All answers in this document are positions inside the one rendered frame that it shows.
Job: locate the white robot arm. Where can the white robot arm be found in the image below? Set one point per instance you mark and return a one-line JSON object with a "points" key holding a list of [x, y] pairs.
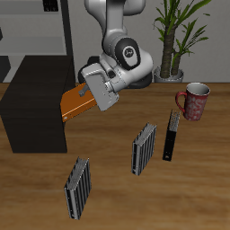
{"points": [[125, 45]]}

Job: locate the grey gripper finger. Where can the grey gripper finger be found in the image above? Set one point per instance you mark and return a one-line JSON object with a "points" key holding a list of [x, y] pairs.
{"points": [[83, 90]]}

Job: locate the red patterned mug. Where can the red patterned mug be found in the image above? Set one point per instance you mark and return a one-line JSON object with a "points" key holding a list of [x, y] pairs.
{"points": [[196, 103]]}

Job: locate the thin black book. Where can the thin black book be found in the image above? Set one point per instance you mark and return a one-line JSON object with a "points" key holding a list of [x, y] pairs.
{"points": [[170, 140]]}

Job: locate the orange book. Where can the orange book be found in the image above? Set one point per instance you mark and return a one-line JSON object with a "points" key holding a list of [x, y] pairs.
{"points": [[76, 100]]}

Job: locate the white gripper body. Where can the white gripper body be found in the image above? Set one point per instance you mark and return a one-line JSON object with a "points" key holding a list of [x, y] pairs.
{"points": [[100, 86]]}

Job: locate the grey wall shelf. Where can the grey wall shelf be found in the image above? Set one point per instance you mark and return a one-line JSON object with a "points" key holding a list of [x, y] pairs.
{"points": [[33, 30]]}

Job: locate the black grey striped book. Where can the black grey striped book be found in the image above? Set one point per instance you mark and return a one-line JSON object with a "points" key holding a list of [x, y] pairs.
{"points": [[144, 149], [78, 188]]}

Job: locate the dark brown desk caddy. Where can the dark brown desk caddy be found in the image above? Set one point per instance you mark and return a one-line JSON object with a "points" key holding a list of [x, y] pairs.
{"points": [[33, 101]]}

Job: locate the green pot plant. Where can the green pot plant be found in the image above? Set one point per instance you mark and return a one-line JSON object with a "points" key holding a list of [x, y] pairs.
{"points": [[168, 51]]}

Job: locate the black binders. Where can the black binders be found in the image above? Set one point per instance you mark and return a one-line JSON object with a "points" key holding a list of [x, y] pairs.
{"points": [[50, 4]]}

